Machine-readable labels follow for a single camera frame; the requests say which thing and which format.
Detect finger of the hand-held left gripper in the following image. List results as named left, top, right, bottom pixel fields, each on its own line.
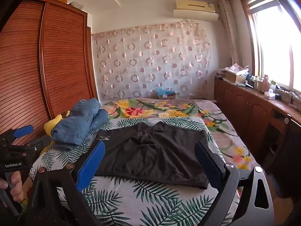
left=22, top=135, right=52, bottom=157
left=0, top=125, right=34, bottom=140

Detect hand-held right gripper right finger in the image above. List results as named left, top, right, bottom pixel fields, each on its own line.
left=195, top=141, right=275, bottom=226

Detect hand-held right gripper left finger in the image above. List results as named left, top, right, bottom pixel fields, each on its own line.
left=25, top=141, right=105, bottom=226

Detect black pants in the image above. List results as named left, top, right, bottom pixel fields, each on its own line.
left=94, top=122, right=212, bottom=190

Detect person's left hand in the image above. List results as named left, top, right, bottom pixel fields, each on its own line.
left=0, top=171, right=24, bottom=204

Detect yellow plush toy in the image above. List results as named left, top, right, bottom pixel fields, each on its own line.
left=44, top=113, right=70, bottom=138

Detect blue denim jeans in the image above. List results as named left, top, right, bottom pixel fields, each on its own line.
left=50, top=98, right=109, bottom=150

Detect bed with leaf-print sheet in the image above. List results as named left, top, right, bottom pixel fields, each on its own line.
left=28, top=117, right=240, bottom=226

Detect long wooden cabinet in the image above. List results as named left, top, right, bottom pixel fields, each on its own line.
left=214, top=77, right=301, bottom=193

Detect dark chair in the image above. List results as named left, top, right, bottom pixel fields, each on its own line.
left=265, top=113, right=301, bottom=199

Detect wooden slatted wardrobe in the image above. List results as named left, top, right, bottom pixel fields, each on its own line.
left=0, top=0, right=99, bottom=151

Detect floral print blanket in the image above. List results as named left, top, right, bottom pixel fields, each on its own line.
left=100, top=98, right=261, bottom=170

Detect blue tissue box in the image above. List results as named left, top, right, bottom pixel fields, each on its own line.
left=156, top=88, right=175, bottom=96

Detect white patterned paper bag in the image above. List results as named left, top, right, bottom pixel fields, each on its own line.
left=224, top=63, right=249, bottom=74

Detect white power strip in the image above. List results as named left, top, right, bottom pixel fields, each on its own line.
left=276, top=87, right=297, bottom=97

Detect sheer circle pattern curtain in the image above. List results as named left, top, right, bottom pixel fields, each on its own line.
left=91, top=21, right=211, bottom=100

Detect beige window curtain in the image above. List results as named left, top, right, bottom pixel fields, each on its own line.
left=218, top=0, right=241, bottom=67

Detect wooden framed window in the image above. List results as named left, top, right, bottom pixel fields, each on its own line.
left=239, top=0, right=301, bottom=96

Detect wall air conditioner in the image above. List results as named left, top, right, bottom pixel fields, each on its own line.
left=173, top=0, right=219, bottom=21

